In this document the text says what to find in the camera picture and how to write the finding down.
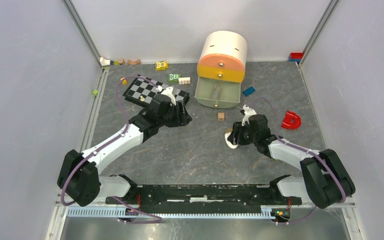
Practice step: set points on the small wooden block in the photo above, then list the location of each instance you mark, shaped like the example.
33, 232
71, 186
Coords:
121, 61

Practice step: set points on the cream round drawer cabinet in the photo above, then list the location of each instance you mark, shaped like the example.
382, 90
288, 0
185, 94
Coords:
227, 43

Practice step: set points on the grey green bottom drawer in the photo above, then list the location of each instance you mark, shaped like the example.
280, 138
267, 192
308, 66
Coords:
231, 94

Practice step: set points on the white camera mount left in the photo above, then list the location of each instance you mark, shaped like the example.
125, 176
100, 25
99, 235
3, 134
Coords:
169, 92

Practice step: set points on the white gold oval case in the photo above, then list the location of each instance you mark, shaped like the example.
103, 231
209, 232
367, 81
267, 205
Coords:
229, 139

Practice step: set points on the yellow owl toy block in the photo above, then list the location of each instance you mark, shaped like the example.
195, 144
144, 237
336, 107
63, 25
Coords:
161, 66

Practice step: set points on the white lego brick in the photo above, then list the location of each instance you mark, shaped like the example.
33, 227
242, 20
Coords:
184, 80

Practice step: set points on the red blue brick stack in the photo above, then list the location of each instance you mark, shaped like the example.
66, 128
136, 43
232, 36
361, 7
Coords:
295, 56

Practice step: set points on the orange top drawer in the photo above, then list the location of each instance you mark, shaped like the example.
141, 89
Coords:
223, 61

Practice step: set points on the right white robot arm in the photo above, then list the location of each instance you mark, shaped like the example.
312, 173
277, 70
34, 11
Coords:
325, 178

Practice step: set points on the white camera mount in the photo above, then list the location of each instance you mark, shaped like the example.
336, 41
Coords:
247, 112
169, 92

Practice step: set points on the wooden arch block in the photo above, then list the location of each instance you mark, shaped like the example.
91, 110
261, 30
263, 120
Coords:
133, 62

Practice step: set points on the black white checkerboard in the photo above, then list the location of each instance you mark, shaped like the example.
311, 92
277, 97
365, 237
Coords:
142, 86

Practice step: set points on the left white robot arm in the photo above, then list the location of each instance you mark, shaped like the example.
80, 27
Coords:
80, 177

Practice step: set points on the small wooden cube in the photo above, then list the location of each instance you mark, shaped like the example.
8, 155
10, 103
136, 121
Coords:
221, 116

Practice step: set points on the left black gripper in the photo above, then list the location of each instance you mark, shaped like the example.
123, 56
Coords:
181, 119

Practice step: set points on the red plastic toy piece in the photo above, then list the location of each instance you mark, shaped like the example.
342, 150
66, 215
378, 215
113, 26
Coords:
291, 121

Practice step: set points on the white corner bracket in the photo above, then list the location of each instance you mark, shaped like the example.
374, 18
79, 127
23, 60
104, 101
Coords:
104, 62

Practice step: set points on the blue lego brick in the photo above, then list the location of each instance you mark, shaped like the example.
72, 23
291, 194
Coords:
248, 91

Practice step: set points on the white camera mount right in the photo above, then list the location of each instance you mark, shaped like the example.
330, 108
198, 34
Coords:
247, 112

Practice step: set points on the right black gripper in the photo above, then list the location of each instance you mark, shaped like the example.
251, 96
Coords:
238, 128

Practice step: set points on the clear plastic bottle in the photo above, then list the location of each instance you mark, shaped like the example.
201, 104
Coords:
216, 92

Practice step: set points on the green number block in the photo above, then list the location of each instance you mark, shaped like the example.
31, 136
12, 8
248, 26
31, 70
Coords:
174, 77

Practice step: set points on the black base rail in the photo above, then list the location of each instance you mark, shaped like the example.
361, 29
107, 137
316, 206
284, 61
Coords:
206, 198

